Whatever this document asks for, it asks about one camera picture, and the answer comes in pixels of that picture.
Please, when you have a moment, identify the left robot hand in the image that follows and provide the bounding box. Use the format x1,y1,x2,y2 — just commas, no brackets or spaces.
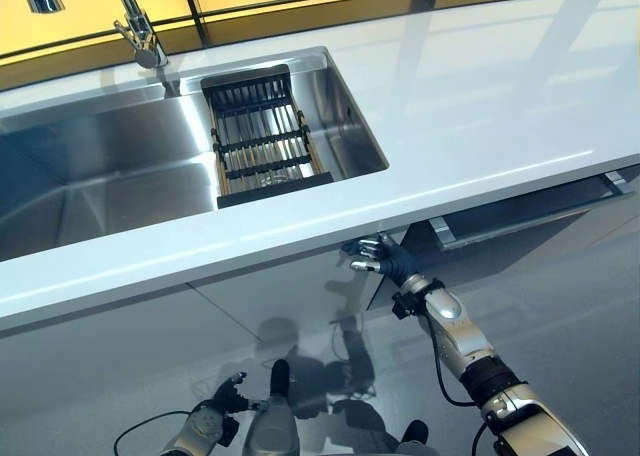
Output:
212,371,262,416

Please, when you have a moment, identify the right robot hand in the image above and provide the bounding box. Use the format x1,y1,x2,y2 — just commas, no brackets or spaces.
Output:
341,232,417,288

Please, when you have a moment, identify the dishwasher door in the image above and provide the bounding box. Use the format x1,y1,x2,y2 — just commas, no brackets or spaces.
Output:
367,195,640,313

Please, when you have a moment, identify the built-in dishwasher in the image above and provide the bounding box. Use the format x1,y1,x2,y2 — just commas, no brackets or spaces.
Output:
367,171,637,312

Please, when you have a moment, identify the narrow white cabinet door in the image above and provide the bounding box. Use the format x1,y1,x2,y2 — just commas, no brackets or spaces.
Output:
191,239,392,372

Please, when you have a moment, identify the wide white cabinet door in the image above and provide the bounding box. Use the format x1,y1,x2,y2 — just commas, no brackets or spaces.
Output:
0,283,262,427

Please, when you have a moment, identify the robot right leg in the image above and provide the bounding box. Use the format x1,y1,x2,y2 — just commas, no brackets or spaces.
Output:
393,419,431,456

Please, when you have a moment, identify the black dish rack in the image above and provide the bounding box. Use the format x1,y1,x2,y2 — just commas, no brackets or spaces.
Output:
200,64,335,210

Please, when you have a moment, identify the stainless steel sink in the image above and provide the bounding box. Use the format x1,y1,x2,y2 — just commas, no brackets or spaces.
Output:
0,45,391,263

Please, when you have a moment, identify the chrome gooseneck faucet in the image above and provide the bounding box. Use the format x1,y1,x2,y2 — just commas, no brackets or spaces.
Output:
18,0,170,71

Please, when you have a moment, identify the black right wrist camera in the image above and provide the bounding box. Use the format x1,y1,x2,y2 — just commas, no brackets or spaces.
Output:
391,291,427,321

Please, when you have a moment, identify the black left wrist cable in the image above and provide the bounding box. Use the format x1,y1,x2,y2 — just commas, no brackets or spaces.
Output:
112,409,195,456

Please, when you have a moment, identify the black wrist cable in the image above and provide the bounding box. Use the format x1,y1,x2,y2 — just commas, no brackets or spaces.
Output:
112,409,195,456
422,300,501,456

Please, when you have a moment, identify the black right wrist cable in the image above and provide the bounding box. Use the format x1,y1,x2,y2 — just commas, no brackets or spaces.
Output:
422,300,501,456

